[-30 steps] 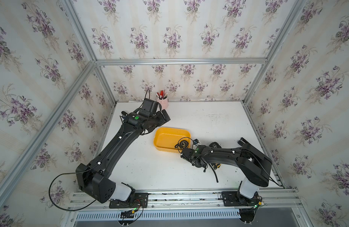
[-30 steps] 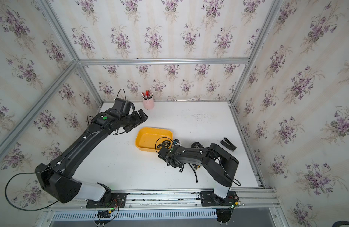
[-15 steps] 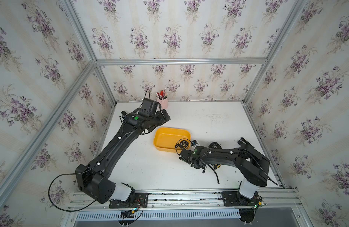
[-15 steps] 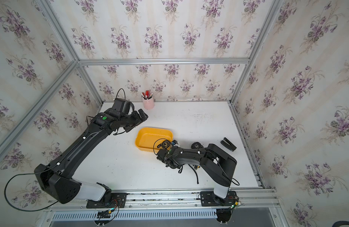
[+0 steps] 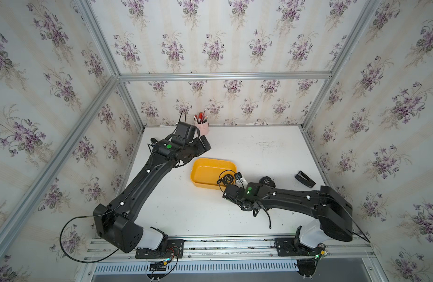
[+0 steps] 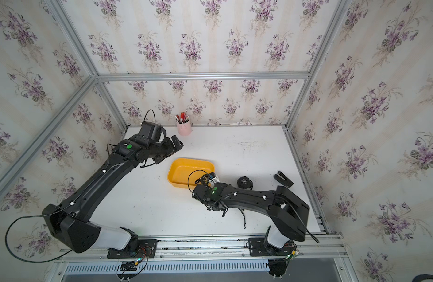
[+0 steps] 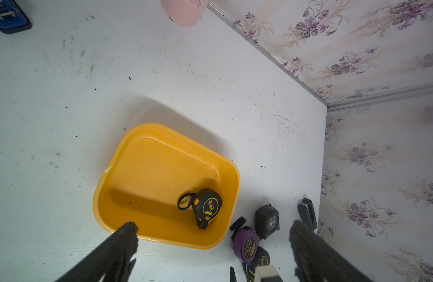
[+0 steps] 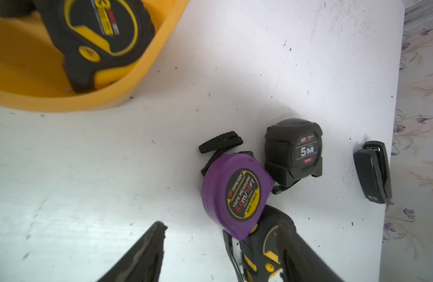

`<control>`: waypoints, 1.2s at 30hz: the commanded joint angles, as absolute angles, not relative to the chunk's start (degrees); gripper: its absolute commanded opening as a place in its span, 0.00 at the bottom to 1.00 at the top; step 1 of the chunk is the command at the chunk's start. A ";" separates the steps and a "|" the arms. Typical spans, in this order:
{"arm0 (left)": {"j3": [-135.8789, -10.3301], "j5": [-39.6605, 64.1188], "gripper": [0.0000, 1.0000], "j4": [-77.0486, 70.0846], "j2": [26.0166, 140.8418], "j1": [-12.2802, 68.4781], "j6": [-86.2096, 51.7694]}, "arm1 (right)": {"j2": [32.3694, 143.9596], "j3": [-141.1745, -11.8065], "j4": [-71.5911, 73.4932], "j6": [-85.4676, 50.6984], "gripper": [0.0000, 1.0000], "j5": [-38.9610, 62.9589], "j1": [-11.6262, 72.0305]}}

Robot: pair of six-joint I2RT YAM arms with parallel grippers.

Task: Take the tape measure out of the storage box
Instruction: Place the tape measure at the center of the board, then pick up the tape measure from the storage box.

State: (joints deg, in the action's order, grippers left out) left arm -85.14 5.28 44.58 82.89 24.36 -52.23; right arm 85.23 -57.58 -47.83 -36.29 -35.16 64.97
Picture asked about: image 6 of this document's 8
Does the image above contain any black 5M tape measure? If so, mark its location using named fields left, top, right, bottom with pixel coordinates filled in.
left=236, top=176, right=254, bottom=190

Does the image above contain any black stapler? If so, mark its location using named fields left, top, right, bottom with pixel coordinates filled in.
left=274, top=170, right=294, bottom=188

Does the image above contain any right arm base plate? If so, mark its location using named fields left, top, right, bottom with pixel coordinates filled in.
left=247, top=237, right=298, bottom=257

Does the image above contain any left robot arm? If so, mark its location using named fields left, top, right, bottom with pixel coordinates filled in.
left=42, top=135, right=184, bottom=253

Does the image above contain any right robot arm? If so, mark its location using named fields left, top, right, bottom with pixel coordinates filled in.
left=192, top=182, right=310, bottom=248

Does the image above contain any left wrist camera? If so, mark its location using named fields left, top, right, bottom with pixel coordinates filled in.
left=139, top=122, right=167, bottom=143

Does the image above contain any pink pen holder cup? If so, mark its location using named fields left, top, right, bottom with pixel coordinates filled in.
left=177, top=121, right=192, bottom=136

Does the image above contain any yellow plastic storage box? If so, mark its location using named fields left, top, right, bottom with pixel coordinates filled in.
left=167, top=158, right=215, bottom=189

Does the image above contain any aluminium mounting rail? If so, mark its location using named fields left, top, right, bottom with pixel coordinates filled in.
left=45, top=235, right=351, bottom=282

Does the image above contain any purple tape measure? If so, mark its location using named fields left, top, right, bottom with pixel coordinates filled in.
left=201, top=172, right=220, bottom=187

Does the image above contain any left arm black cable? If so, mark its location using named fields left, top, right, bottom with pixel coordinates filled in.
left=4, top=213, right=73, bottom=264

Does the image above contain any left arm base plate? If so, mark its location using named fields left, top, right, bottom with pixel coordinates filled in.
left=107, top=239, right=159, bottom=260

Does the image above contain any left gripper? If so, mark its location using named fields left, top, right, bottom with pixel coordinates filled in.
left=147, top=133, right=184, bottom=165

